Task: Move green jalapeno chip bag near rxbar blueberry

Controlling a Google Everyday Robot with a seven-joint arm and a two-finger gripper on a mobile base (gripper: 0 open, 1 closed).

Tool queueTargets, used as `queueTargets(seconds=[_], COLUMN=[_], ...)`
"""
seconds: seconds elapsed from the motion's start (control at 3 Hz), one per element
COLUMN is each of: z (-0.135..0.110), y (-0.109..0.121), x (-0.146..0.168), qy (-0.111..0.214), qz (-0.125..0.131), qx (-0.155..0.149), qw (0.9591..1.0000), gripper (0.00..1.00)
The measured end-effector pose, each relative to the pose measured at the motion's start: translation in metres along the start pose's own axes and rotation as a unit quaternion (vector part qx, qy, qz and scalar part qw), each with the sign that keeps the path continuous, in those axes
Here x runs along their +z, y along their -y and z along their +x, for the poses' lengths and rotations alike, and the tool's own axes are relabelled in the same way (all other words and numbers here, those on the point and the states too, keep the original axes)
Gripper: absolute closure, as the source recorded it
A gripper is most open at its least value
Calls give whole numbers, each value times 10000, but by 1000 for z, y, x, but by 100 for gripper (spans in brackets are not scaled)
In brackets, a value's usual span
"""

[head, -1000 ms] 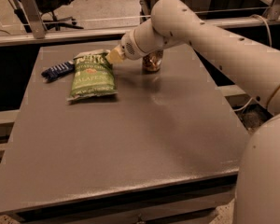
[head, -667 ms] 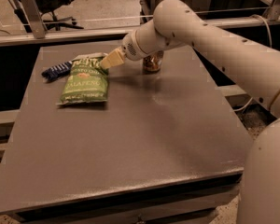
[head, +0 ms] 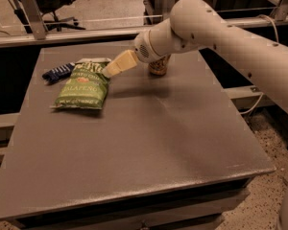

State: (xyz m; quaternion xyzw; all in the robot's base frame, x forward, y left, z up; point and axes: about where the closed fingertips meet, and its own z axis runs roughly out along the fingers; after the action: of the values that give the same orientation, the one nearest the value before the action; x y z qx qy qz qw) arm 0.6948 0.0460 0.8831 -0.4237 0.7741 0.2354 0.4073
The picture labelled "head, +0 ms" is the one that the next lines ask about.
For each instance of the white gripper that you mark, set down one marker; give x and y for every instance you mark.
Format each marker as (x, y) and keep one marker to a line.
(143, 49)

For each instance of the green jalapeno chip bag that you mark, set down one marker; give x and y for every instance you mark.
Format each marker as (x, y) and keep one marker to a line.
(87, 87)

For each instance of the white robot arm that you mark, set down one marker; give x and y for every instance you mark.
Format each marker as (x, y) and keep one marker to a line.
(193, 24)

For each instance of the dark blue rxbar wrapper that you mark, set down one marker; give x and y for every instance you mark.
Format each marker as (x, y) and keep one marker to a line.
(59, 73)

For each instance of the orange soda can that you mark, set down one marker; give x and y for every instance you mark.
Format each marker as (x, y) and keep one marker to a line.
(159, 67)

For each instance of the black office chair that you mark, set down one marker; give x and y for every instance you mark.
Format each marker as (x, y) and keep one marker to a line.
(51, 6)

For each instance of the grey metal railing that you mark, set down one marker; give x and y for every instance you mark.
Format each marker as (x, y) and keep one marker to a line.
(98, 19)

